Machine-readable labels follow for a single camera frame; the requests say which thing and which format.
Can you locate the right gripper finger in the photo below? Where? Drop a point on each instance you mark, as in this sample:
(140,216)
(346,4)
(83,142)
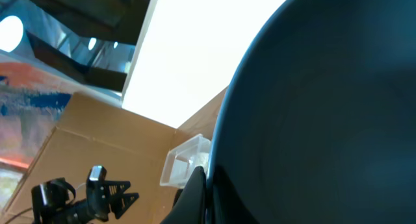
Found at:
(190,206)

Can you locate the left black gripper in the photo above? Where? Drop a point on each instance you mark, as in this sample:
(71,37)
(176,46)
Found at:
(98,196)

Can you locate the white tissue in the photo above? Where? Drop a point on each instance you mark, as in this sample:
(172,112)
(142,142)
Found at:
(200,159)

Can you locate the dark blue plate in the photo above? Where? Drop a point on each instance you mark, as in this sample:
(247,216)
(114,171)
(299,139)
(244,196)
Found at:
(318,123)

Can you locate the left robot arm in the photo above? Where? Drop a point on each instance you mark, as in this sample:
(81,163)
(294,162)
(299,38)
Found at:
(54,202)

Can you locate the clear plastic bin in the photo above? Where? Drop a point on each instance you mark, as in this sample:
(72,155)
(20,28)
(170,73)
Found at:
(177,168)

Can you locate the brown cardboard box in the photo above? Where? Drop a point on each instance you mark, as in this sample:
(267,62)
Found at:
(130,147)

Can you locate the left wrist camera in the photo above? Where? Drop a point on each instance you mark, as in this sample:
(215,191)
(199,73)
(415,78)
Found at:
(97,173)

